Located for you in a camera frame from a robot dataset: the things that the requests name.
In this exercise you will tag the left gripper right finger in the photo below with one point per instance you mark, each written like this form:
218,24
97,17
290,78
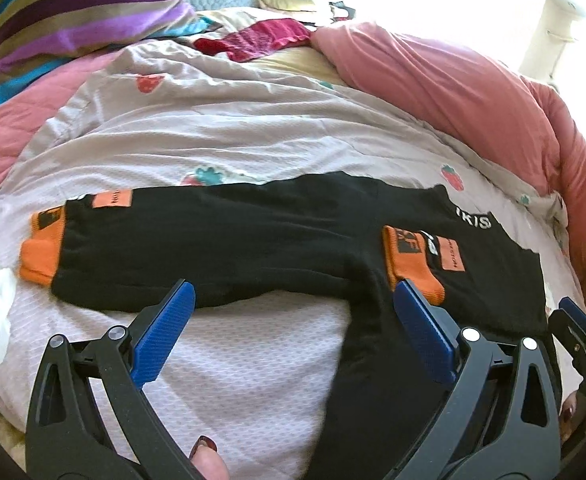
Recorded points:
499,416

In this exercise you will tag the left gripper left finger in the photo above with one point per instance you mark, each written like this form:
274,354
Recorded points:
66,436

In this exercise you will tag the black orange kids sweater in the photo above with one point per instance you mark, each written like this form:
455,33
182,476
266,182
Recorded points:
332,235

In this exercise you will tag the right hand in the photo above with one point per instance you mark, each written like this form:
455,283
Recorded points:
567,416

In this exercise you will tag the left hand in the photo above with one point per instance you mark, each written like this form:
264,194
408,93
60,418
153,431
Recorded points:
205,457

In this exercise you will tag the grey strawberry print blanket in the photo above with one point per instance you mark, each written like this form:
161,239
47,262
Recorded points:
252,375

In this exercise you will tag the pink quilted duvet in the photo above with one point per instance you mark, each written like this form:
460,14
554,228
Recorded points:
517,123

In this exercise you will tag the pink bed sheet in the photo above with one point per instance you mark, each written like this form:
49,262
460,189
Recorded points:
22,116

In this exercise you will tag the cream yellow sheet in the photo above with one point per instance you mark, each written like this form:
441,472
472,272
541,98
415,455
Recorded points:
302,61

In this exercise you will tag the striped purple blue pillow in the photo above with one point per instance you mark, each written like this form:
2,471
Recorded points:
38,36

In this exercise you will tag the red lace garment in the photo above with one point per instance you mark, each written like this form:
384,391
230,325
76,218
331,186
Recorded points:
257,40

